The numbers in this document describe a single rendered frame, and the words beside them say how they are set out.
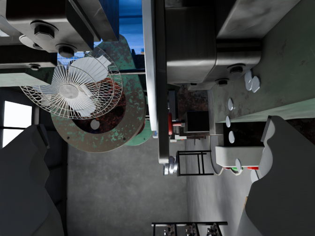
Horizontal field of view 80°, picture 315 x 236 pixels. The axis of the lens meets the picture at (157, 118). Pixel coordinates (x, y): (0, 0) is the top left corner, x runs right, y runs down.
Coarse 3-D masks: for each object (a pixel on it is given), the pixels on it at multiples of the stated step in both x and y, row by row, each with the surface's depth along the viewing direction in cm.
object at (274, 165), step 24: (264, 144) 10; (288, 144) 8; (312, 144) 8; (264, 168) 8; (288, 168) 7; (312, 168) 7; (264, 192) 6; (288, 192) 6; (312, 192) 6; (264, 216) 5; (288, 216) 5; (312, 216) 5
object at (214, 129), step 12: (288, 120) 48; (300, 120) 48; (312, 120) 48; (216, 132) 48; (228, 132) 49; (240, 132) 48; (252, 132) 48; (300, 132) 48; (312, 132) 48; (228, 144) 48; (240, 144) 48; (252, 144) 48
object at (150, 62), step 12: (144, 0) 15; (144, 12) 15; (144, 24) 15; (144, 36) 15; (144, 48) 16; (156, 84) 20; (156, 96) 19; (156, 108) 19; (156, 120) 21; (156, 132) 32
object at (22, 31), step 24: (0, 0) 25; (24, 0) 25; (48, 0) 25; (72, 0) 25; (0, 24) 30; (24, 24) 25; (48, 24) 25; (72, 24) 26; (48, 48) 32; (72, 48) 32
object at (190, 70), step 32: (160, 0) 22; (160, 32) 22; (192, 32) 24; (160, 64) 21; (192, 64) 24; (224, 64) 24; (256, 64) 24; (160, 96) 21; (160, 128) 21; (160, 160) 21
